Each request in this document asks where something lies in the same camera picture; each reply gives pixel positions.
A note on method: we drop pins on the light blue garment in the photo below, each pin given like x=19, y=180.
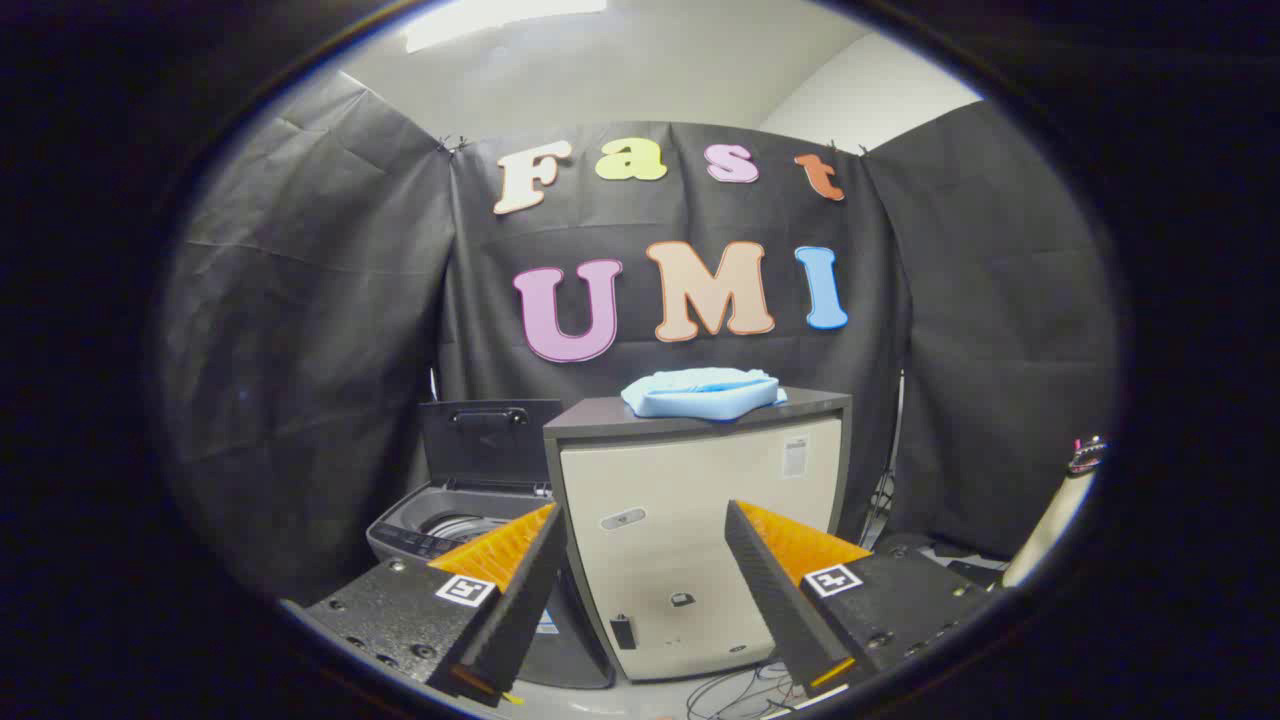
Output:
x=700, y=395

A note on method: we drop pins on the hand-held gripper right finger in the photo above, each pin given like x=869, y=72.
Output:
x=770, y=580

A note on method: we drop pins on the black backdrop cloth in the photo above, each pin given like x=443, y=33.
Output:
x=320, y=330

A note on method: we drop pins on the grey washing machine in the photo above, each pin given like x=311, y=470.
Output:
x=420, y=520

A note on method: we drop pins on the beige cabinet with dark top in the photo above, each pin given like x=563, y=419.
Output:
x=680, y=480

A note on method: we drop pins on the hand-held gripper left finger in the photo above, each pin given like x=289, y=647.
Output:
x=530, y=580

